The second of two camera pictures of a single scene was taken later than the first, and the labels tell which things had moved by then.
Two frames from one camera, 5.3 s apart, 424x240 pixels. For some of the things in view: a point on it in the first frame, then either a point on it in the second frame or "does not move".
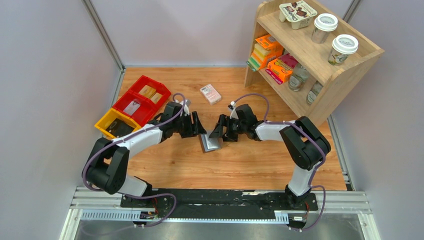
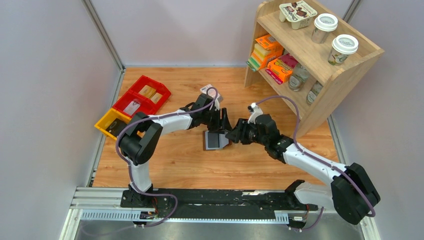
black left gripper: [194, 129] to [226, 124]
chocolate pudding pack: [299, 13] does not move
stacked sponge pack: [266, 48] does not move
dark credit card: [118, 127] does not move
